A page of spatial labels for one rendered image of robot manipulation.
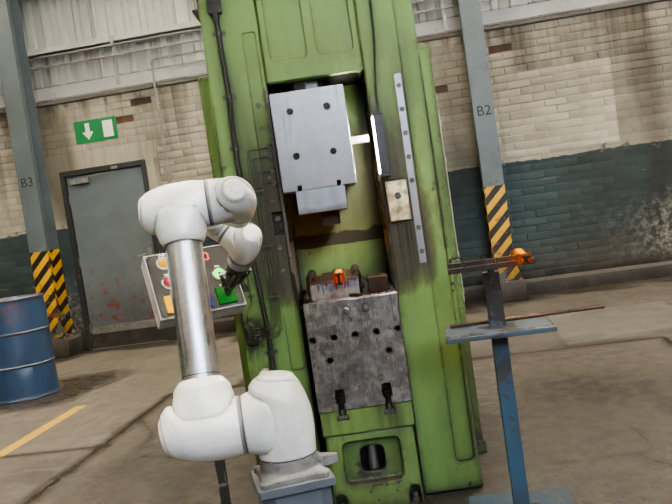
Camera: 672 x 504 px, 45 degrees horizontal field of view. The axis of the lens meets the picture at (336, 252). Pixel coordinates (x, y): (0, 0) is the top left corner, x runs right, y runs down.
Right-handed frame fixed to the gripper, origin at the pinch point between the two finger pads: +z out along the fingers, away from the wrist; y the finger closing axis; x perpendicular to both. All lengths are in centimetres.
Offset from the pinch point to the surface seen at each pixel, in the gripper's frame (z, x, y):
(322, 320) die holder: 8.6, -17.2, 35.9
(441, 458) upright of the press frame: 44, -76, 81
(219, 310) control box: 6.6, -5.3, -4.1
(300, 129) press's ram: -26, 51, 40
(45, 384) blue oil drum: 443, 149, -40
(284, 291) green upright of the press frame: 24.1, 5.3, 31.0
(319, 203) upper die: -12, 24, 43
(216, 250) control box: 5.5, 20.0, 1.8
